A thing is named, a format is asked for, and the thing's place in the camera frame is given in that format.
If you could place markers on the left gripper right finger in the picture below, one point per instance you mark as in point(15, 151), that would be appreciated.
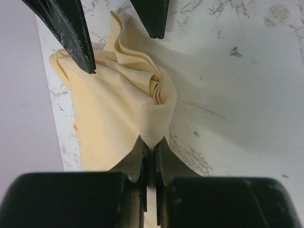
point(185, 199)

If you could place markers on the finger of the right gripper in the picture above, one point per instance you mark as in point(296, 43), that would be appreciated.
point(153, 15)
point(66, 21)

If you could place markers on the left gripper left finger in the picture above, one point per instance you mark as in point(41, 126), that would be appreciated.
point(71, 199)

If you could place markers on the cream yellow t shirt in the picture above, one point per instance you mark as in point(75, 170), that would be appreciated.
point(129, 100)

